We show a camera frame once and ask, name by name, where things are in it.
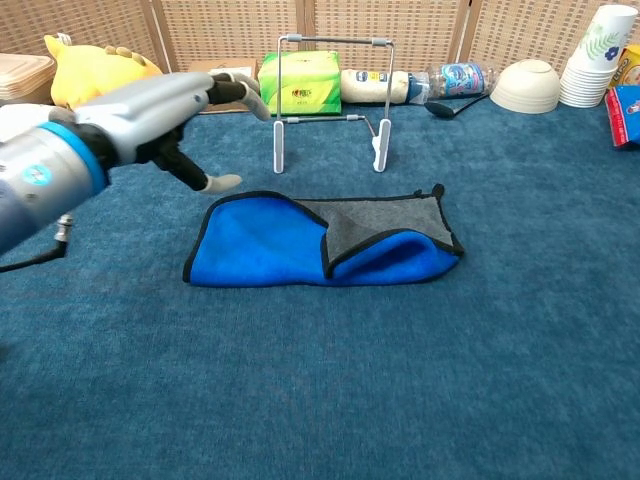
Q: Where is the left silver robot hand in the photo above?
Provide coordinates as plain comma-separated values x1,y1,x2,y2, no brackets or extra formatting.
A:
74,71,274,195

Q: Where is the grey and blue cloth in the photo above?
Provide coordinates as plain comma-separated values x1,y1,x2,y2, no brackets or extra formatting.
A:
182,183,465,289

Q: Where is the yellow plush toy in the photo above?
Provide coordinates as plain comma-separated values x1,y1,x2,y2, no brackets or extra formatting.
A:
43,33,164,109

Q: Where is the brown cardboard box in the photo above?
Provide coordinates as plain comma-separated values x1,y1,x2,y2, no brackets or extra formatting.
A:
187,58,261,115

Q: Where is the woven folding screen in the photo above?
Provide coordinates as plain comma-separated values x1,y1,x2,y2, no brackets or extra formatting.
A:
0,0,640,91

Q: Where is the beige lidded lunch box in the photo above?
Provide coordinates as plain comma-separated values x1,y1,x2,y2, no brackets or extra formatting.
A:
0,52,56,104

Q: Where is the white plastic bag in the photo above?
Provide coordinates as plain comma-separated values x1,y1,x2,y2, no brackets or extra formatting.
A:
0,103,76,144

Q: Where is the green tissue pack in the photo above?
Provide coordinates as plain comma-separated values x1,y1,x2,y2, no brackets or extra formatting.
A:
257,50,344,118

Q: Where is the mayonnaise squeeze bottle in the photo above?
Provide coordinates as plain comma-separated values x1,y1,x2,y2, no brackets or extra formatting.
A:
339,68,429,105

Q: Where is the clear plastic water bottle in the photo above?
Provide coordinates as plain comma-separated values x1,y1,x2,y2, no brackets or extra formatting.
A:
409,61,501,101

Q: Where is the beige bowl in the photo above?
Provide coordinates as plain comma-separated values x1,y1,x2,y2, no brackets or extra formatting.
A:
488,58,561,115

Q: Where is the blue carpet table mat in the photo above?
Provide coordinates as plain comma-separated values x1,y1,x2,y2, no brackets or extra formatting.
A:
0,87,640,480

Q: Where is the stack of paper cups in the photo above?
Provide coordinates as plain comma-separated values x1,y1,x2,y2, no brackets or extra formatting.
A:
558,4,635,109

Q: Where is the blue cookie snack bag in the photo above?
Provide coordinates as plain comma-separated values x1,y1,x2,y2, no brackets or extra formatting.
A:
603,84,640,150

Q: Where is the yellow snack bag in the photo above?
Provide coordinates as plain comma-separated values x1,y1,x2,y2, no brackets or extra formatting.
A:
607,43,640,91

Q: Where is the metal towel rack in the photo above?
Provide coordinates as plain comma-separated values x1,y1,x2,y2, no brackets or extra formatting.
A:
272,33,396,174

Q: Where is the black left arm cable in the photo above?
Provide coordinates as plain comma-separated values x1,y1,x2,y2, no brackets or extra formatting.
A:
0,213,75,274

